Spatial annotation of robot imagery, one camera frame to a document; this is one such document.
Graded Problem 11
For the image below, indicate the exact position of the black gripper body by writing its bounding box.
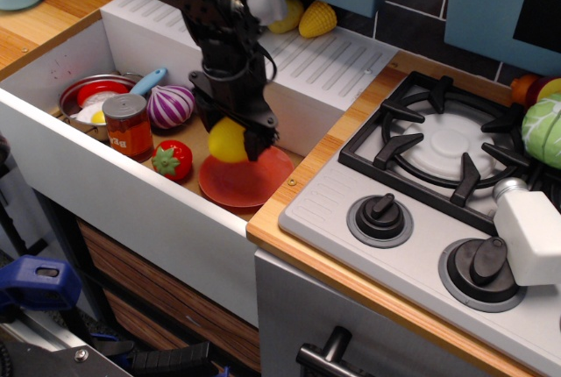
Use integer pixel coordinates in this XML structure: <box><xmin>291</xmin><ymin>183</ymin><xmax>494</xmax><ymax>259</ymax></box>
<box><xmin>189</xmin><ymin>54</ymin><xmax>278</xmax><ymax>130</ymax></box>

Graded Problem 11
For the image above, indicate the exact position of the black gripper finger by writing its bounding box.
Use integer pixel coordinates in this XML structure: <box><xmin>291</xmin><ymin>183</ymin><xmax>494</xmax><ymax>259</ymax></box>
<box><xmin>243</xmin><ymin>126</ymin><xmax>279</xmax><ymax>161</ymax></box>
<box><xmin>195</xmin><ymin>96</ymin><xmax>219</xmax><ymax>132</ymax></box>

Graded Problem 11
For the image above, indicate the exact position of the yellow toy lemon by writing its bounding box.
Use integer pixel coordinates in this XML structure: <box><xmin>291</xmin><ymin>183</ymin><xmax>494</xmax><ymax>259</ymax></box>
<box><xmin>208</xmin><ymin>117</ymin><xmax>248</xmax><ymax>163</ymax></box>

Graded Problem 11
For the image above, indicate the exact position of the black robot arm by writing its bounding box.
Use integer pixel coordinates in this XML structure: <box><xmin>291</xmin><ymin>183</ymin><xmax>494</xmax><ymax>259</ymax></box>
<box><xmin>159</xmin><ymin>0</ymin><xmax>278</xmax><ymax>161</ymax></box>

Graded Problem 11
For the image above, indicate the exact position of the red plastic plate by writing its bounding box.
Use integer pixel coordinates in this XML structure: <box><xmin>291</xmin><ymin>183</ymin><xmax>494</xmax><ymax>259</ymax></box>
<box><xmin>198</xmin><ymin>147</ymin><xmax>294</xmax><ymax>208</ymax></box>

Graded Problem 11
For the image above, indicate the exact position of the purple toy onion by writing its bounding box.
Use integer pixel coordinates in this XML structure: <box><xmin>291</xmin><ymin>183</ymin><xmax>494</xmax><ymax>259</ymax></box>
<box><xmin>147</xmin><ymin>85</ymin><xmax>195</xmax><ymax>130</ymax></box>

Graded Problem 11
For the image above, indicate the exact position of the red toy strawberry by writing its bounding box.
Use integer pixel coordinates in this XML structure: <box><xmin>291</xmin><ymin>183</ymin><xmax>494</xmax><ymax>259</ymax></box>
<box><xmin>151</xmin><ymin>139</ymin><xmax>193</xmax><ymax>181</ymax></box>

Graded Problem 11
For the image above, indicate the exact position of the orange toy can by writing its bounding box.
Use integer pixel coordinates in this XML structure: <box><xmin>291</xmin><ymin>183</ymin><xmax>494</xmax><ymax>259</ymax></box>
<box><xmin>102</xmin><ymin>93</ymin><xmax>154</xmax><ymax>162</ymax></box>

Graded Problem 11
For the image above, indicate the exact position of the yellow toy fruit behind faucet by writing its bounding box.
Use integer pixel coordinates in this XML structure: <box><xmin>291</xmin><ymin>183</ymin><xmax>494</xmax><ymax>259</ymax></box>
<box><xmin>267</xmin><ymin>0</ymin><xmax>304</xmax><ymax>34</ymax></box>

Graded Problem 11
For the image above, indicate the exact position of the white toy sink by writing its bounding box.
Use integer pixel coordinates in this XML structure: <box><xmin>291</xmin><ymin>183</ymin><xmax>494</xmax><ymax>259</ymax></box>
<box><xmin>1</xmin><ymin>0</ymin><xmax>395</xmax><ymax>324</ymax></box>

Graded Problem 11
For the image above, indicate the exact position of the yellow toy corn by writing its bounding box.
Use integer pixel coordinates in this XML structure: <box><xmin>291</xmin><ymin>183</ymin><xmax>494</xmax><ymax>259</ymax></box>
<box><xmin>298</xmin><ymin>0</ymin><xmax>337</xmax><ymax>39</ymax></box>

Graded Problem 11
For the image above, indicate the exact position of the black burner grate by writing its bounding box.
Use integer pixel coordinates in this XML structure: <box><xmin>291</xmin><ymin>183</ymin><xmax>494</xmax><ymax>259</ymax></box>
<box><xmin>337</xmin><ymin>71</ymin><xmax>561</xmax><ymax>237</ymax></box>

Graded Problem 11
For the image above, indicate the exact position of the toy fried egg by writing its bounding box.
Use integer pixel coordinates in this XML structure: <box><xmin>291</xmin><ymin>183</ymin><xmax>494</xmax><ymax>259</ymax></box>
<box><xmin>71</xmin><ymin>103</ymin><xmax>106</xmax><ymax>124</ymax></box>

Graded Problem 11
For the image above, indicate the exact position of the left black stove knob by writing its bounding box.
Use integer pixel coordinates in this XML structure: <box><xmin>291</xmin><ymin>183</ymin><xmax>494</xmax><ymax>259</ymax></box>
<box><xmin>346</xmin><ymin>193</ymin><xmax>414</xmax><ymax>249</ymax></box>

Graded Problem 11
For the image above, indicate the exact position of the black stove knob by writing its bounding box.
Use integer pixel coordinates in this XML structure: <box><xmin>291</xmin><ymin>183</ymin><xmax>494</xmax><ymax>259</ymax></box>
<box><xmin>346</xmin><ymin>193</ymin><xmax>414</xmax><ymax>249</ymax></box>
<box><xmin>438</xmin><ymin>237</ymin><xmax>526</xmax><ymax>313</ymax></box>

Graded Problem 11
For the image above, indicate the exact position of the grey toy stove top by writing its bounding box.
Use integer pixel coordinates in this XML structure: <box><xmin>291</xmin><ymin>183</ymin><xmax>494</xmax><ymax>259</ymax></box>
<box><xmin>277</xmin><ymin>70</ymin><xmax>561</xmax><ymax>377</ymax></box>

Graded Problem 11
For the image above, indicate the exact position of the wooden drawer front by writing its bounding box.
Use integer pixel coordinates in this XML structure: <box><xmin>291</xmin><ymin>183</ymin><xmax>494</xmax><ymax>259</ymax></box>
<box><xmin>77</xmin><ymin>219</ymin><xmax>261</xmax><ymax>376</ymax></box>

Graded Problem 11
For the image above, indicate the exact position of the blue clamp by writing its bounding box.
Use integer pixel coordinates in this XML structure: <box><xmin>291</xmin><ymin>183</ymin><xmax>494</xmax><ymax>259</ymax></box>
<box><xmin>1</xmin><ymin>255</ymin><xmax>82</xmax><ymax>313</ymax></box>

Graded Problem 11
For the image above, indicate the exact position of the right black stove knob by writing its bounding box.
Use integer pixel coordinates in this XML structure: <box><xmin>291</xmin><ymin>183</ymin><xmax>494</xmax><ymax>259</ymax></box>
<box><xmin>438</xmin><ymin>237</ymin><xmax>526</xmax><ymax>313</ymax></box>

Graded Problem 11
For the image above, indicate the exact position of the orange toy bottle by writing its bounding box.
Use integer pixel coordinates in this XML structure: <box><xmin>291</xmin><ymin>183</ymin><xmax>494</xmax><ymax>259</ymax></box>
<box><xmin>510</xmin><ymin>74</ymin><xmax>560</xmax><ymax>110</ymax></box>

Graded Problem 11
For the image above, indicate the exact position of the teal toy microwave cabinet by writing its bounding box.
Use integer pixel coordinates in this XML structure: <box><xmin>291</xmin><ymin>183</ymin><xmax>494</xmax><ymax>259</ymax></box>
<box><xmin>444</xmin><ymin>0</ymin><xmax>560</xmax><ymax>76</ymax></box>

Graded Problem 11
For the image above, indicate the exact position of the green toy cabbage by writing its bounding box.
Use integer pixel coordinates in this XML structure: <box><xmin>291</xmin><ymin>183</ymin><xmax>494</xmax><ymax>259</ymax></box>
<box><xmin>522</xmin><ymin>93</ymin><xmax>560</xmax><ymax>169</ymax></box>

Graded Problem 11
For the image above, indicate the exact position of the white salt shaker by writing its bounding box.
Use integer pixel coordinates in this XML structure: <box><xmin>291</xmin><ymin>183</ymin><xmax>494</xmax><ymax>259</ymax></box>
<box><xmin>493</xmin><ymin>178</ymin><xmax>560</xmax><ymax>286</ymax></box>

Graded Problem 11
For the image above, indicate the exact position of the silver pot with blue handle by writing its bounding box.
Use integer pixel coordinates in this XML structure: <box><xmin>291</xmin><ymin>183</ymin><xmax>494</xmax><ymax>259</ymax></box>
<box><xmin>56</xmin><ymin>68</ymin><xmax>167</xmax><ymax>141</ymax></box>

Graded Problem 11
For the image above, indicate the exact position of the metal oven door handle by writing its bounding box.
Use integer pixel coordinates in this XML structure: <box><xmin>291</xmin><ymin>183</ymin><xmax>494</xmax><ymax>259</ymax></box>
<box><xmin>296</xmin><ymin>326</ymin><xmax>368</xmax><ymax>377</ymax></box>

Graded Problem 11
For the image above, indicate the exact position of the metal bracket with screw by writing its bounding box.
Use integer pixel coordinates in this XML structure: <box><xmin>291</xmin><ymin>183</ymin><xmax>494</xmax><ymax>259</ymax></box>
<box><xmin>1</xmin><ymin>310</ymin><xmax>128</xmax><ymax>377</ymax></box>

